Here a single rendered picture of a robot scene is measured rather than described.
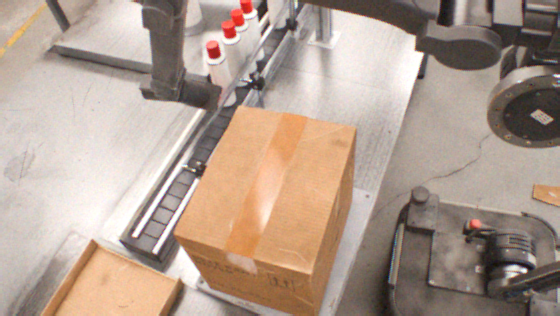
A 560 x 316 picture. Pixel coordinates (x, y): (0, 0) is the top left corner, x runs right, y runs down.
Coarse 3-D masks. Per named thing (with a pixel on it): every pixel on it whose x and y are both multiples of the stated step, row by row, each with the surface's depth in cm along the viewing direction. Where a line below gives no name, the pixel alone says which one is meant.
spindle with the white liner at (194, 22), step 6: (192, 0) 133; (192, 6) 135; (198, 6) 137; (192, 12) 136; (198, 12) 138; (186, 18) 137; (192, 18) 138; (198, 18) 139; (186, 24) 139; (192, 24) 139; (198, 24) 140; (204, 24) 144; (186, 30) 141; (192, 30) 141; (198, 30) 142
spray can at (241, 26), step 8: (232, 16) 112; (240, 16) 112; (240, 24) 114; (248, 24) 116; (240, 32) 115; (248, 32) 117; (248, 40) 118; (248, 48) 120; (248, 56) 122; (256, 64) 128; (248, 72) 127
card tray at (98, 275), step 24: (96, 264) 102; (120, 264) 101; (72, 288) 98; (96, 288) 98; (120, 288) 97; (144, 288) 97; (168, 288) 96; (48, 312) 93; (72, 312) 95; (96, 312) 94; (120, 312) 94; (144, 312) 93; (168, 312) 93
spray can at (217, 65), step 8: (208, 48) 105; (216, 48) 105; (208, 56) 108; (216, 56) 107; (224, 56) 109; (208, 64) 109; (216, 64) 108; (224, 64) 109; (216, 72) 110; (224, 72) 111; (216, 80) 112; (224, 80) 113; (224, 88) 115; (232, 96) 119; (232, 104) 120
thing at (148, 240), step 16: (272, 32) 138; (272, 48) 133; (240, 96) 123; (208, 112) 121; (224, 112) 120; (224, 128) 116; (208, 144) 114; (176, 160) 112; (192, 160) 111; (192, 176) 108; (176, 192) 106; (144, 208) 104; (160, 208) 104; (176, 208) 103; (160, 224) 101; (128, 240) 99; (144, 240) 99
